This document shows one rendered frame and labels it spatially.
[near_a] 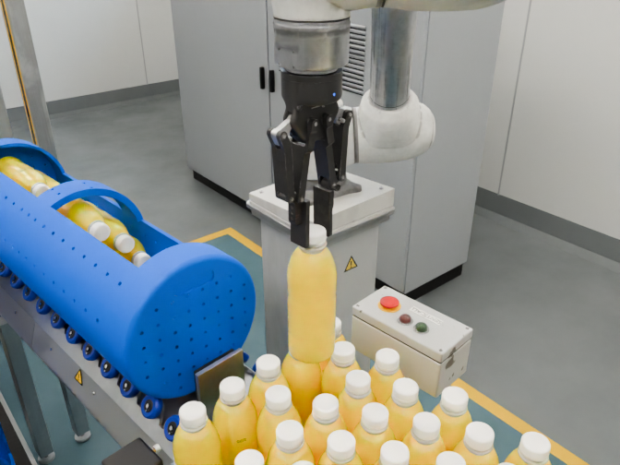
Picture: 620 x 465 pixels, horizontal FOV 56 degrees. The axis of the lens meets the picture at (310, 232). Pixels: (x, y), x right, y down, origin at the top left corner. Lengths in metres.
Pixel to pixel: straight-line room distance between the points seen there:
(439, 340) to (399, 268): 1.87
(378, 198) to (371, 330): 0.61
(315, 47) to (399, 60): 0.75
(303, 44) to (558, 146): 3.12
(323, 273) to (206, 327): 0.35
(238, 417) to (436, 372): 0.35
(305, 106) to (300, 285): 0.25
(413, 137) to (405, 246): 1.31
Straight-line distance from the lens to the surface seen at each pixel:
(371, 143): 1.58
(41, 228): 1.30
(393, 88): 1.48
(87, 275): 1.13
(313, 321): 0.86
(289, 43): 0.69
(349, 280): 1.73
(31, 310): 1.55
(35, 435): 2.37
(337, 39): 0.70
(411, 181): 2.69
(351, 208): 1.58
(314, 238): 0.80
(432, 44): 2.55
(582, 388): 2.80
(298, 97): 0.71
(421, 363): 1.07
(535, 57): 3.72
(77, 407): 2.39
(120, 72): 6.58
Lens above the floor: 1.75
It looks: 28 degrees down
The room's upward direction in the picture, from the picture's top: straight up
